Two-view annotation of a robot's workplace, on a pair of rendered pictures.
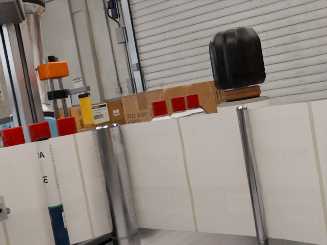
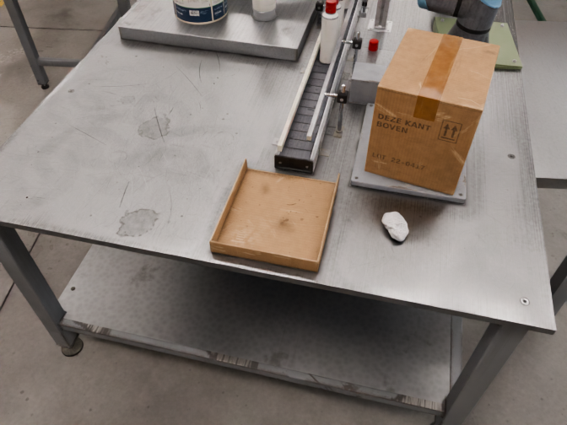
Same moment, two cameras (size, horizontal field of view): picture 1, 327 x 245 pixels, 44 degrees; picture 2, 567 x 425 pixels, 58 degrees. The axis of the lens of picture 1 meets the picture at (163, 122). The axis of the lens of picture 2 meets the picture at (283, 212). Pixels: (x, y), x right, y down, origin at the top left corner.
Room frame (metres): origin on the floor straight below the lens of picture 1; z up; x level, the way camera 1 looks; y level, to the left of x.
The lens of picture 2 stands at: (2.31, -0.90, 1.80)
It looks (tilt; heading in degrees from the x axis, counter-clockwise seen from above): 48 degrees down; 153
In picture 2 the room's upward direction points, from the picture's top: straight up
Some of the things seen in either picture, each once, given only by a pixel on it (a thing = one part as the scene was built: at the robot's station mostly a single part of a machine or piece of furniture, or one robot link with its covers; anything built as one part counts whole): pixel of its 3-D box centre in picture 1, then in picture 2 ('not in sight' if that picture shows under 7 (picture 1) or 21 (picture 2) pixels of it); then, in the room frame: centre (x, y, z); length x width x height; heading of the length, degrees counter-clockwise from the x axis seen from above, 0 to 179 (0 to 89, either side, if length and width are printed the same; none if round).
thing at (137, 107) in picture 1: (178, 123); (430, 110); (1.50, -0.05, 0.99); 0.30 x 0.24 x 0.27; 130
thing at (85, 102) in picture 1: (86, 108); not in sight; (0.79, 0.14, 1.09); 0.03 x 0.01 x 0.06; 49
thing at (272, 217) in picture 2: not in sight; (278, 210); (1.53, -0.52, 0.85); 0.30 x 0.26 x 0.04; 139
